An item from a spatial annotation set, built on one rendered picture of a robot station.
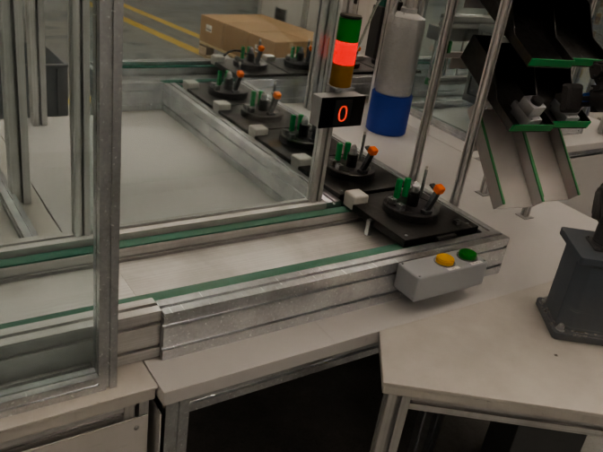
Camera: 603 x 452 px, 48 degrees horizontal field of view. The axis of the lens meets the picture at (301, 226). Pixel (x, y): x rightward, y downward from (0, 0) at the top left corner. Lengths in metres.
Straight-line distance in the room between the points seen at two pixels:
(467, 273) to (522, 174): 0.44
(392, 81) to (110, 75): 1.71
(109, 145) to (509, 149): 1.19
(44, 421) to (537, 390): 0.88
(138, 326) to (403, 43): 1.62
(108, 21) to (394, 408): 0.87
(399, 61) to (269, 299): 1.43
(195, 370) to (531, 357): 0.68
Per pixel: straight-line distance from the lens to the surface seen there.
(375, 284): 1.45
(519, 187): 1.85
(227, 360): 1.26
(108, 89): 0.95
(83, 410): 1.17
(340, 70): 1.53
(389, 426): 1.39
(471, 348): 1.43
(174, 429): 1.28
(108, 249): 1.05
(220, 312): 1.26
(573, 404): 1.39
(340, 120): 1.56
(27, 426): 1.16
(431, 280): 1.45
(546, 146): 2.00
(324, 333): 1.36
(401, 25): 2.51
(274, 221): 1.57
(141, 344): 1.23
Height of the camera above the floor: 1.64
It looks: 26 degrees down
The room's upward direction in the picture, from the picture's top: 9 degrees clockwise
